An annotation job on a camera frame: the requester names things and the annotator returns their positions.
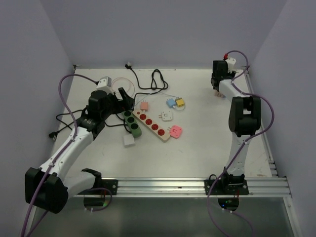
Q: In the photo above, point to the beige cube socket adapter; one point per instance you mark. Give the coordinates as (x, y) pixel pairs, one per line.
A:
(219, 94)

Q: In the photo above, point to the aluminium front rail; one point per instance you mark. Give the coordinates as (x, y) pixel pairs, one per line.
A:
(159, 187)

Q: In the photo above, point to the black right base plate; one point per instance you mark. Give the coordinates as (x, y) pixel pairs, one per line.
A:
(230, 185)

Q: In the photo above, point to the pink USB charger cube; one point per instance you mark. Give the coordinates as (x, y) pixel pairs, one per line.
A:
(144, 106)

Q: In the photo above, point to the yellow charger plug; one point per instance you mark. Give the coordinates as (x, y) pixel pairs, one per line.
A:
(179, 102)

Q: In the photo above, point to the white socket adapter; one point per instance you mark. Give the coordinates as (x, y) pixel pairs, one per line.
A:
(166, 116)

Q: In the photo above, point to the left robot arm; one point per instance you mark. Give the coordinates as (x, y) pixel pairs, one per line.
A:
(83, 134)

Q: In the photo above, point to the blue USB charger cube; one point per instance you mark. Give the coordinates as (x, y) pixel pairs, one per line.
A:
(171, 103)

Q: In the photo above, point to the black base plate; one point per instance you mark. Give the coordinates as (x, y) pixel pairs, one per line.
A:
(230, 185)
(110, 184)

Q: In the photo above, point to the white USB charger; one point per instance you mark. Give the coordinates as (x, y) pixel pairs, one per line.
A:
(128, 140)

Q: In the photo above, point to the green power strip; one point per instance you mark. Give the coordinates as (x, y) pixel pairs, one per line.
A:
(132, 123)

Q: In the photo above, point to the pink socket adapter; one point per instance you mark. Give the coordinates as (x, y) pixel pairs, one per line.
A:
(175, 131)

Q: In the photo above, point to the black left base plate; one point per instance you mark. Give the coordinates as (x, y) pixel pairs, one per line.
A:
(110, 184)

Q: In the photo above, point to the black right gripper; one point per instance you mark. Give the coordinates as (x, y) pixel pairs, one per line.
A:
(232, 74)

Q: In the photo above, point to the beige power strip red sockets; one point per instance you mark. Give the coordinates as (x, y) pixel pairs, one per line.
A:
(151, 125)

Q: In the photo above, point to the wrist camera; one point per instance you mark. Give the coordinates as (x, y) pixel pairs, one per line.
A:
(105, 84)
(230, 62)

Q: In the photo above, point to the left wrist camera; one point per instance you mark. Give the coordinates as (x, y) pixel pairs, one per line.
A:
(105, 84)

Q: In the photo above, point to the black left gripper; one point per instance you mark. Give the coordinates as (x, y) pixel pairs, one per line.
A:
(121, 105)

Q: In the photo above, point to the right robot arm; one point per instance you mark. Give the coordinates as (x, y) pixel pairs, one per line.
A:
(244, 120)

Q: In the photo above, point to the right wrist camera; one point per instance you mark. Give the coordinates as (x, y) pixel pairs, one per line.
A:
(230, 62)

